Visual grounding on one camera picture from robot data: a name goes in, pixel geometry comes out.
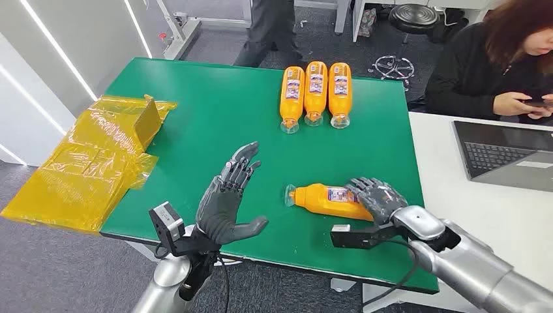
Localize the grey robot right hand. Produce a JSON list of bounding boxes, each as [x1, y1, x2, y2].
[[345, 177, 409, 226]]

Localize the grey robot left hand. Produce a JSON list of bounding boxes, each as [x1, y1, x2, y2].
[[195, 142, 269, 247]]

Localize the orange bottle with clear cap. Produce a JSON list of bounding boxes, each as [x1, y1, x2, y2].
[[284, 183, 374, 222], [280, 66, 306, 134], [328, 62, 353, 130], [303, 61, 329, 127]]

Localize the grey laptop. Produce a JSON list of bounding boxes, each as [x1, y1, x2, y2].
[[452, 120, 553, 193]]

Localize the chrome chair base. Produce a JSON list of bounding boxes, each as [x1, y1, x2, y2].
[[368, 55, 415, 91]]

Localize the yellow film wrapped cardboard boxes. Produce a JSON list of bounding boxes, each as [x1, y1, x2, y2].
[[0, 94, 178, 236]]

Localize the seated person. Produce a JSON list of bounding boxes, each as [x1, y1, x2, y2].
[[425, 0, 553, 126]]

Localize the person's right hand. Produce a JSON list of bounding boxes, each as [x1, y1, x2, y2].
[[493, 91, 534, 117]]

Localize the person's hand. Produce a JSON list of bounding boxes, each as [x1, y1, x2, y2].
[[493, 91, 534, 117], [528, 94, 553, 121]]

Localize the patterned bag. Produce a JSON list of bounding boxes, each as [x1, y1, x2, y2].
[[357, 8, 378, 38]]

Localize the standing person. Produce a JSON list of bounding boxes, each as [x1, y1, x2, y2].
[[233, 0, 303, 68]]

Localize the black phone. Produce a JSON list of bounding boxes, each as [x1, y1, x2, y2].
[[520, 98, 553, 109]]

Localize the person's left hand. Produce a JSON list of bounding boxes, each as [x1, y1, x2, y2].
[[528, 94, 553, 121]]

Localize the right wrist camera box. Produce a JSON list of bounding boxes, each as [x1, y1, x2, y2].
[[330, 224, 400, 250]]

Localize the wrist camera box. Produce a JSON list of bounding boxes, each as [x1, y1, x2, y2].
[[330, 224, 400, 250], [149, 201, 187, 255]]

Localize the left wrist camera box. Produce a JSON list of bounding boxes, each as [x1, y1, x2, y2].
[[149, 201, 187, 255]]

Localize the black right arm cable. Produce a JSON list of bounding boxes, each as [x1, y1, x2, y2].
[[362, 239, 419, 312]]

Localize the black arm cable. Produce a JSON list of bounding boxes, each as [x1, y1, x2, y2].
[[215, 254, 231, 313], [362, 239, 419, 312]]

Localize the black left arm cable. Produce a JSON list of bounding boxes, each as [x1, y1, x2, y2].
[[215, 254, 231, 313]]

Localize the white metal stand frame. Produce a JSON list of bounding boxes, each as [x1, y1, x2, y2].
[[155, 0, 202, 61]]

